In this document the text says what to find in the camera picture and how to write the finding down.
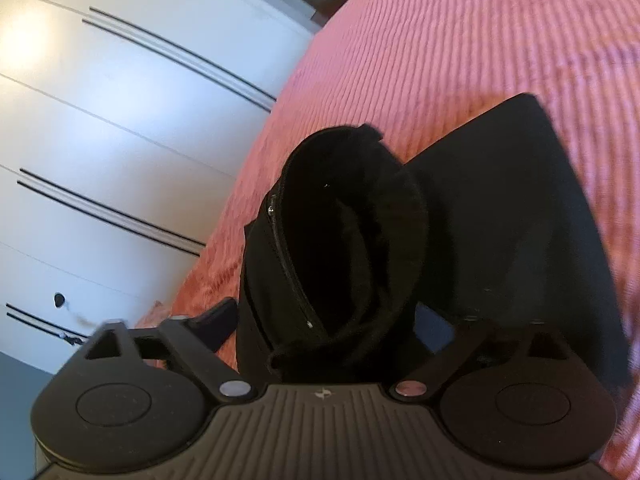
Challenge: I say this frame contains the black pants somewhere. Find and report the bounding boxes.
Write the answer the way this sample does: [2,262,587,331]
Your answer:
[236,93,629,387]

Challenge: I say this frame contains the white wardrobe with black lines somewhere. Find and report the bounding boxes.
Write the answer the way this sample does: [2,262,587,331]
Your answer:
[1,0,317,374]

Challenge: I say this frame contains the pink ribbed bedspread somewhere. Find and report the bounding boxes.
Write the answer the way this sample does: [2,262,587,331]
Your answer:
[134,0,640,480]

